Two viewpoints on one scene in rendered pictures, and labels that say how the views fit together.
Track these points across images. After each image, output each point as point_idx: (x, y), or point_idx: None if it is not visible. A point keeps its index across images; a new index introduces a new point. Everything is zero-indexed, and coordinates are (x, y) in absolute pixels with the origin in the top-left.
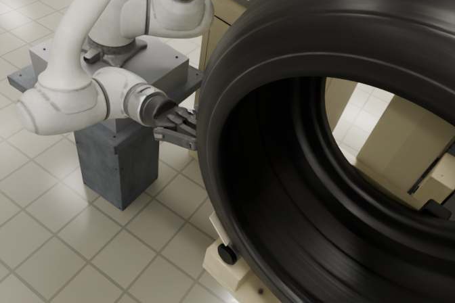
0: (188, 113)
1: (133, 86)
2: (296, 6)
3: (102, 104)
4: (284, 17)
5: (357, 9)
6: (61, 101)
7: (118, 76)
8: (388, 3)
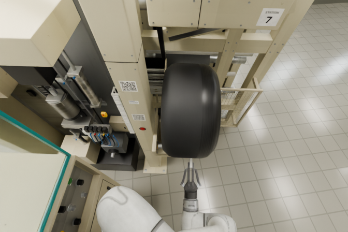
0: (185, 184)
1: (192, 212)
2: (218, 116)
3: (206, 214)
4: (219, 118)
5: (219, 102)
6: (223, 217)
7: (194, 222)
8: (218, 98)
